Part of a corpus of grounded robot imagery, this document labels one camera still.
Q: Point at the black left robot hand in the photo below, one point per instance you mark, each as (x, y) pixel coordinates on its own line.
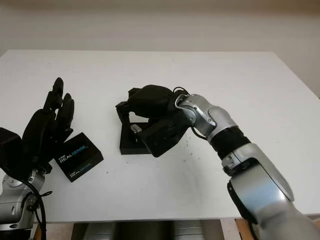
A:
(40, 127)

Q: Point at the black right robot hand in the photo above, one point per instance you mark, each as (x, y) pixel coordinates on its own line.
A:
(152, 100)

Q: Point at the small silver depth camera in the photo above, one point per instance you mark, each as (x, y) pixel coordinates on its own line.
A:
(136, 128)

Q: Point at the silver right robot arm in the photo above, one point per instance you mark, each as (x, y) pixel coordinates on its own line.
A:
(250, 160)

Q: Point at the black RealSense box lid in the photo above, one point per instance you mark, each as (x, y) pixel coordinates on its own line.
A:
(80, 157)

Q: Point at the black box base with insert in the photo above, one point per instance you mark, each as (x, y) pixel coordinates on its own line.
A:
(130, 147)

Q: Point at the grey left robot leg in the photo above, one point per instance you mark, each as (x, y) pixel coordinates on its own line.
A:
(100, 231)

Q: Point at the grey robot leg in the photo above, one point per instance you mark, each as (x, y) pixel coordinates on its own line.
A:
(100, 231)
(188, 231)

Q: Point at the dark robot pelvis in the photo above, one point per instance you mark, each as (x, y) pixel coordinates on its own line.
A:
(145, 231)

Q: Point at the grey right robot leg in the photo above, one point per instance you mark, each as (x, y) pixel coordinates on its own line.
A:
(188, 231)

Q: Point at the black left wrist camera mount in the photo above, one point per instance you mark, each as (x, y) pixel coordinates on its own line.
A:
(10, 145)

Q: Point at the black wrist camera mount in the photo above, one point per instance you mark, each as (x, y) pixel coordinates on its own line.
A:
(10, 145)
(162, 137)

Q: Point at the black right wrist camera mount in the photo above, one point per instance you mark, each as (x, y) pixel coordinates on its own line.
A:
(162, 137)

